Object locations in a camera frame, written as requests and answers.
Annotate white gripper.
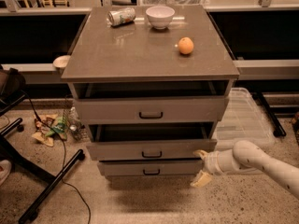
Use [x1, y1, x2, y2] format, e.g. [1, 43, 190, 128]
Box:
[191, 149, 238, 188]

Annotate grey drawer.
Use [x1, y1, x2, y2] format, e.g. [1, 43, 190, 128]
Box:
[87, 122, 217, 161]
[74, 97, 228, 124]
[98, 159, 202, 177]

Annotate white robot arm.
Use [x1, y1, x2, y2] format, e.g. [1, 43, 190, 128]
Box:
[191, 140, 299, 199]

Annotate grey bottom drawer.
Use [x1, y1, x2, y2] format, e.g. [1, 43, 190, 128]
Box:
[98, 159, 202, 177]

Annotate grey drawer cabinet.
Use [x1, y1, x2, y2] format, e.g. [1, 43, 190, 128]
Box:
[61, 5, 241, 182]

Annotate grey top drawer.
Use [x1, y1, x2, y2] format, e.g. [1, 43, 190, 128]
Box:
[74, 97, 228, 124]

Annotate clear plastic storage bin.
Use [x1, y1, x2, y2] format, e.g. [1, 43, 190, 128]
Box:
[213, 88, 275, 150]

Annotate black cart leg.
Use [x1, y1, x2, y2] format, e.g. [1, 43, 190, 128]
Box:
[254, 91, 286, 137]

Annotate orange fruit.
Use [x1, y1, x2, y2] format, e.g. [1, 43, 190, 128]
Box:
[178, 37, 194, 55]

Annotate white bowl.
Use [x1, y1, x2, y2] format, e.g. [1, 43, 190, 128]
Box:
[146, 6, 175, 29]

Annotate snack wrappers on floor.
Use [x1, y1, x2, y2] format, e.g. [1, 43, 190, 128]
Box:
[32, 114, 67, 147]

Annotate lying soda can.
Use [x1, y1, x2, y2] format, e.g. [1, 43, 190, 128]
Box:
[107, 7, 135, 27]

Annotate small bowl on ledge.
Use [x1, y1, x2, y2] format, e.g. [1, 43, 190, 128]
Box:
[53, 55, 70, 69]

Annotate white shoe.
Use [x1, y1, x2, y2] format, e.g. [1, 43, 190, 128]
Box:
[0, 160, 12, 186]

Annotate black power cable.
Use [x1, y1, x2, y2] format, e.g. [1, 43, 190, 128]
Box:
[21, 90, 92, 224]

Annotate wire basket with bottles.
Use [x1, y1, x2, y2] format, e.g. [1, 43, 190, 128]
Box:
[63, 94, 88, 142]

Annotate black stand frame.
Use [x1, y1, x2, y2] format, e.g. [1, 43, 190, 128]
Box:
[0, 68, 86, 224]

